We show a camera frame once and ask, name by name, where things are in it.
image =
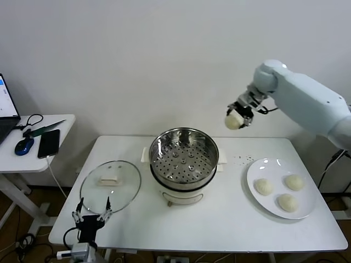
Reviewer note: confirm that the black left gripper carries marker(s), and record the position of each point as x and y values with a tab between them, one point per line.
89	227

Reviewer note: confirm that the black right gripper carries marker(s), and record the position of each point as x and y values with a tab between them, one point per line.
245	111

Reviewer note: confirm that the white steamed baozi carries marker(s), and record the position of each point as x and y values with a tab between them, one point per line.
287	202
263	187
294	182
233	122

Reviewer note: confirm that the round glass pot lid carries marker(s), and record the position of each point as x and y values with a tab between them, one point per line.
123	189

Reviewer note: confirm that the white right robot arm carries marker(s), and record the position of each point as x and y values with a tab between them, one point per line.
301	93

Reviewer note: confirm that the perforated steel steamer basket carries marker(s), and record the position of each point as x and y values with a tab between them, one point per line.
211	153

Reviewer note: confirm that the large white plate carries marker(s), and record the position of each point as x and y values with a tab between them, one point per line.
255	170

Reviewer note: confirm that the black smartphone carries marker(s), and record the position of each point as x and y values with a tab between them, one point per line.
49	143

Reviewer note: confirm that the white side table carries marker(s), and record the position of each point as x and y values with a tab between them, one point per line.
16	164

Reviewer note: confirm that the blue computer mouse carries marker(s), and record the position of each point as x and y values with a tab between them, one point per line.
24	146

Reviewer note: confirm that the green and grey knife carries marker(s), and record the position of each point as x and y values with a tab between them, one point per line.
41	131

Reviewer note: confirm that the black open laptop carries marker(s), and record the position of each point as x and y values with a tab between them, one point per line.
5	109

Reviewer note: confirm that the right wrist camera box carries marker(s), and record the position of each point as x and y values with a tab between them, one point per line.
256	98

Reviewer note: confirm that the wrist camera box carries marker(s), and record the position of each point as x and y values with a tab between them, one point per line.
64	254
256	98

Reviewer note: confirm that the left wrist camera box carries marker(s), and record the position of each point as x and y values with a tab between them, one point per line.
64	254

